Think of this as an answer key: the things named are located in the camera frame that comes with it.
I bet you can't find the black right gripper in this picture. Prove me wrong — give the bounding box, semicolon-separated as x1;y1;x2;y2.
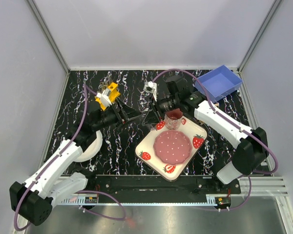
142;95;179;126

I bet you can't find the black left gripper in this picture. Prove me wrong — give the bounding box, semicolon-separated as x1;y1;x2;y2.
93;97;143;132

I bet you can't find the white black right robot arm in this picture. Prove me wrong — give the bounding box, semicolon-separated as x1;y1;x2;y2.
144;76;271;193

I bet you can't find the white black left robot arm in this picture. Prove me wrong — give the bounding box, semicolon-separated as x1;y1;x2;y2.
9;99;141;226

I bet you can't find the pink patterned mug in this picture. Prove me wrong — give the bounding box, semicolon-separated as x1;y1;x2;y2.
164;108;183;130

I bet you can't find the yellow test tube rack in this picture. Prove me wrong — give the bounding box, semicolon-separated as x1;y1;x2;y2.
95;82;121;111

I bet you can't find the pink polka dot plate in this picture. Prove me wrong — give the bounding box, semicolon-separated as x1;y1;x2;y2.
153;130;192;166

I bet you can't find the strawberry print white tray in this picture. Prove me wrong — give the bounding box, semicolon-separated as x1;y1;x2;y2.
135;117;207;181

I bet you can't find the white round dish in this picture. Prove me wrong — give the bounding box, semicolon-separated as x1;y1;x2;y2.
74;130;103;162

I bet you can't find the blue plastic box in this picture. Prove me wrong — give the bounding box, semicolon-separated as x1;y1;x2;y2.
198;65;243;103

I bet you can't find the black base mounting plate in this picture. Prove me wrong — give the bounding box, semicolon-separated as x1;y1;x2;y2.
87;175;241;204

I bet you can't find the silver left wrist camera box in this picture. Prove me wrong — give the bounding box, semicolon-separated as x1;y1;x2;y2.
96;88;112;107

